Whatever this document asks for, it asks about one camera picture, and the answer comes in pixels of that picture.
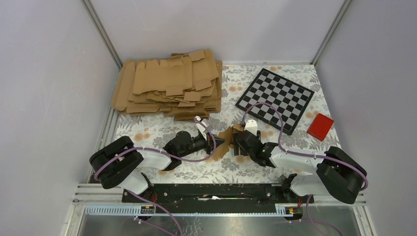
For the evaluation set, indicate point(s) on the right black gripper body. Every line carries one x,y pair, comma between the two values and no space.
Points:
236,147

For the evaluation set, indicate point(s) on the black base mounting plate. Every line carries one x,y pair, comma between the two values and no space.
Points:
215,197

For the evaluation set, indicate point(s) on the slotted grey cable duct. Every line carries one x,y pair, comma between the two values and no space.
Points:
148,210

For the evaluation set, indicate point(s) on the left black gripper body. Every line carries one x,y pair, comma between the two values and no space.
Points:
198,143

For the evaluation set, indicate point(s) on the red box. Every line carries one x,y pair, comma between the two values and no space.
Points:
320,127

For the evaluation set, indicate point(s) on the black white checkerboard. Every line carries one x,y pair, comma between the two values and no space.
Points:
287,97

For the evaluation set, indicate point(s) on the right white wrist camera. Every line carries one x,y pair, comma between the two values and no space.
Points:
251,126

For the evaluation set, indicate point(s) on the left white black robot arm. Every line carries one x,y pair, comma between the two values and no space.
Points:
114,165

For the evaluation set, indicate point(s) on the brown cardboard box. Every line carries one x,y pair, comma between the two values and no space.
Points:
228,147

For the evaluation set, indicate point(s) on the stack of flat cardboard boxes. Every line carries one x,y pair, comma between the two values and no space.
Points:
182,86

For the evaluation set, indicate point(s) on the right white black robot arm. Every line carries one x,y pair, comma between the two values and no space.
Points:
331,173

